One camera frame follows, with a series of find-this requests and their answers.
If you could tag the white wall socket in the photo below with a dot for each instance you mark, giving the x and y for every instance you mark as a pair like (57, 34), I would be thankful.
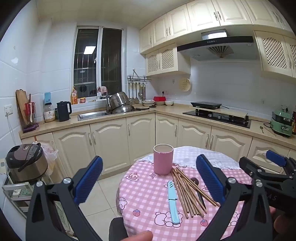
(8, 110)

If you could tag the black wall utensil rack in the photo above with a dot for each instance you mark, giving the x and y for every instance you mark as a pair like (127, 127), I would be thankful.
(138, 78)

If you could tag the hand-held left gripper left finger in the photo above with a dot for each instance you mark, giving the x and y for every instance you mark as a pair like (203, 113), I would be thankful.
(89, 180)

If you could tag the beige countertop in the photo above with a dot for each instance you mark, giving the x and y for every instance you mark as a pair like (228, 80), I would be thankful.
(161, 110)

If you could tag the white checked fringed cloth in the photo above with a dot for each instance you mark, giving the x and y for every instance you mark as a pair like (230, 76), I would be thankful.
(192, 157)

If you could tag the range hood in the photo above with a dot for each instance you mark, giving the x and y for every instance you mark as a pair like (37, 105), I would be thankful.
(215, 41)

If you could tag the metal storage rack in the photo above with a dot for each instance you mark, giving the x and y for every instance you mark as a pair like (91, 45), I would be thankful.
(16, 192)

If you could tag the small white bowl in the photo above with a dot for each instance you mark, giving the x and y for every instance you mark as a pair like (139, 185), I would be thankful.
(169, 103)

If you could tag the glass jar white label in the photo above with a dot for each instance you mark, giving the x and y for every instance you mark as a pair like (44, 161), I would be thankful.
(49, 113)

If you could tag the cream base cabinets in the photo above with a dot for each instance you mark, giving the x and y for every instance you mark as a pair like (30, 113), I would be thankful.
(111, 139)

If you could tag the orange seasoning box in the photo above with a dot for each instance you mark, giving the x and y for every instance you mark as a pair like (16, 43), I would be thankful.
(74, 98)

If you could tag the black induction cooker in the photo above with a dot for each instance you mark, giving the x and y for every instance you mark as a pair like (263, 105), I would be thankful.
(205, 104)

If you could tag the hanging metal kitchen utensil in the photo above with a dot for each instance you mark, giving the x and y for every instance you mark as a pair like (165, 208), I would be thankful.
(137, 97)
(140, 91)
(130, 95)
(133, 95)

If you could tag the light blue knife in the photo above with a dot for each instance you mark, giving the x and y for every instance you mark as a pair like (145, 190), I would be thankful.
(173, 204)

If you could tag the cream wall cabinets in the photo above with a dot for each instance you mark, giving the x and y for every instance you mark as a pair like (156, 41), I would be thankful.
(180, 20)

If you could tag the pink cup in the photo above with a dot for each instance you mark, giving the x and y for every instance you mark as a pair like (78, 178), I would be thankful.
(163, 162)

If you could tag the steel faucet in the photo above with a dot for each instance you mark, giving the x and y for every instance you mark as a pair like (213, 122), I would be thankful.
(107, 102)

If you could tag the white dish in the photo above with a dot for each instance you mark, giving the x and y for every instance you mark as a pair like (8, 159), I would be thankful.
(159, 103)

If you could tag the green kitchen appliance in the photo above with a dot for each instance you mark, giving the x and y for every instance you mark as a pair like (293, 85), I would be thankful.
(281, 125)

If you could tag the person's right hand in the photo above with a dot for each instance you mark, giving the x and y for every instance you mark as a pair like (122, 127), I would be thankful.
(283, 222)

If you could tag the person's left hand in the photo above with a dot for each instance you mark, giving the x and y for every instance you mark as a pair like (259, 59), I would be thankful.
(141, 236)

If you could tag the black electric kettle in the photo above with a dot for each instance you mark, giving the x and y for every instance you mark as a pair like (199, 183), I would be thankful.
(63, 112)

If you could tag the small blue box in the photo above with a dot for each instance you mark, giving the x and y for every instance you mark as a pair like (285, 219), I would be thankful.
(47, 97)

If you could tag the steel rice cooker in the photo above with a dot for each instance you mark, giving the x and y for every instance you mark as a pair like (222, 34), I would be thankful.
(25, 164)

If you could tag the stainless steel pot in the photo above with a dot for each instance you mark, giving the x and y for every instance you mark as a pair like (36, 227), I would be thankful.
(119, 99)

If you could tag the wooden cutting board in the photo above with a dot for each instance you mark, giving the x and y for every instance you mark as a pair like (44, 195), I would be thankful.
(20, 104)

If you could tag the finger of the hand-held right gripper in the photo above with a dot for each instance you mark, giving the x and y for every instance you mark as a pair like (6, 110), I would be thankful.
(251, 166)
(276, 158)

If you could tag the pink checked tablecloth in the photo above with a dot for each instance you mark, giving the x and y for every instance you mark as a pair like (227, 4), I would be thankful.
(148, 197)

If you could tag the dark chair back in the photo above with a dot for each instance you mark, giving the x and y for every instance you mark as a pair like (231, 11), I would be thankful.
(118, 229)

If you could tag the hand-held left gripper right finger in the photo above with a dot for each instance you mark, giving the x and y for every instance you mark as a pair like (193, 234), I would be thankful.
(210, 180)

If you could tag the stainless steel bowl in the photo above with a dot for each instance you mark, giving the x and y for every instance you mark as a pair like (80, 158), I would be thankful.
(124, 109)

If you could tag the dark bottle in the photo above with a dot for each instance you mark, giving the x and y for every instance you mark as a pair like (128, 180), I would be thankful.
(294, 125)

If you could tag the kitchen window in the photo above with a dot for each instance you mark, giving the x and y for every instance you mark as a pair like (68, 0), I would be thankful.
(111, 58)

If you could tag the stack of white bowls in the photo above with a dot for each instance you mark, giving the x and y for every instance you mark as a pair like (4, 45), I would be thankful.
(148, 102)

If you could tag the clear plastic bag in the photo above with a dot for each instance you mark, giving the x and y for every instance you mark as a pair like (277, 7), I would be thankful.
(50, 155)

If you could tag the steel kitchen sink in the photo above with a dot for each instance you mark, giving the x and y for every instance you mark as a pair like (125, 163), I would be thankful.
(92, 115)

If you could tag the purple holder with red utensils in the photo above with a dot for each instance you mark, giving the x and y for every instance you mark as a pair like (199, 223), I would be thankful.
(31, 115)

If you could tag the red container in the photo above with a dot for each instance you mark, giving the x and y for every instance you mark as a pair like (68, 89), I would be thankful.
(159, 99)

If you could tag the black gas stove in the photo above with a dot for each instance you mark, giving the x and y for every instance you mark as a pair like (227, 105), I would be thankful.
(208, 115)

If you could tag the bundle of wooden chopsticks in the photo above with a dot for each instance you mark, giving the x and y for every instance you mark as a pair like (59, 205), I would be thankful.
(187, 194)

